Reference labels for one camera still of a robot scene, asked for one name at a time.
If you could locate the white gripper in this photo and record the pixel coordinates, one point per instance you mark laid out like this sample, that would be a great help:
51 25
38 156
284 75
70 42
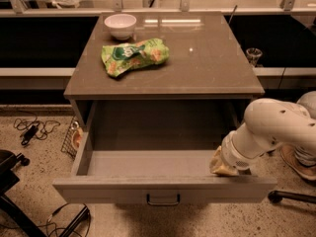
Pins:
233 155

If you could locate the grey top drawer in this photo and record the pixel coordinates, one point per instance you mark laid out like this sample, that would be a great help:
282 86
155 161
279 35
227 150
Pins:
156 152

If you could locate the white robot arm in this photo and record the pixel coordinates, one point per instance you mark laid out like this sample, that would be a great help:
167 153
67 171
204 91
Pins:
271 124

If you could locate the grey drawer cabinet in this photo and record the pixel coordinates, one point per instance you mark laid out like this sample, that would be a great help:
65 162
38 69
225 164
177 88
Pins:
205 63

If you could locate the black chair leg right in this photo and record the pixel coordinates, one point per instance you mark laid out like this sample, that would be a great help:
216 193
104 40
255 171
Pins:
278 196

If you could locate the tan shoe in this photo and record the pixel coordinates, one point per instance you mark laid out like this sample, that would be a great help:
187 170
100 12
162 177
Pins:
287 153

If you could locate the person's trouser leg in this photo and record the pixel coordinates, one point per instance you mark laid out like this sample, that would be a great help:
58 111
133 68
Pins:
305 157

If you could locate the clear glass cup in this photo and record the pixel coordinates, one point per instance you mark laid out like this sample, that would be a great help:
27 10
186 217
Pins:
253 55

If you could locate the green chip bag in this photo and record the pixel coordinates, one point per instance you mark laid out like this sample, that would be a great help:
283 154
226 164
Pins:
124 57

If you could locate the white bowl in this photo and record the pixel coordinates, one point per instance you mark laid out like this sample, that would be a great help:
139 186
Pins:
121 26

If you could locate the black chair base left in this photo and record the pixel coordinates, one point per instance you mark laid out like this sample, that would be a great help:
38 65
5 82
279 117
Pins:
8 160

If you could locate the wire basket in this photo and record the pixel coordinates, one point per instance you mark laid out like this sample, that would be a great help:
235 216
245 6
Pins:
72 138

